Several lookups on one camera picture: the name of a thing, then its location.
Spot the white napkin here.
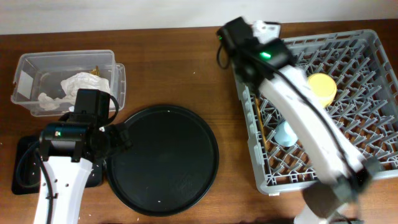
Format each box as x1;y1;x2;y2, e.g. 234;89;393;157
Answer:
38;72;111;111

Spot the wooden chopstick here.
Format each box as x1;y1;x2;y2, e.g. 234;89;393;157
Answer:
254;96;268;153

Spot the gold foil wrapper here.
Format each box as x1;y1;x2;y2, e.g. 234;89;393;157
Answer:
90;66;100;77

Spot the yellow bowl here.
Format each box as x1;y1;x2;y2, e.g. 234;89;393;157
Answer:
308;73;337;108

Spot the blue cup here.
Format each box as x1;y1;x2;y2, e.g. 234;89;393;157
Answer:
274;121;298;147

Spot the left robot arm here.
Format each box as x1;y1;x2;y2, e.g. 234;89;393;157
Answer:
34;89;133;223

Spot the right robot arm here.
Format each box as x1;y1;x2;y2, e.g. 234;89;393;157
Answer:
216;17;383;223

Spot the clear plastic waste bin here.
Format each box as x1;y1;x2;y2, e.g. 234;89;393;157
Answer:
11;50;126;117

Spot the grey dishwasher rack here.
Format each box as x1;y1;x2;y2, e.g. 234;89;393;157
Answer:
236;30;397;195

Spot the round black serving tray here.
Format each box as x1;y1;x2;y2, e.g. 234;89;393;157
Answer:
106;105;220;217

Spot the black rectangular tray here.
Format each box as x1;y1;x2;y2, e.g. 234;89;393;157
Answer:
11;133;105;195

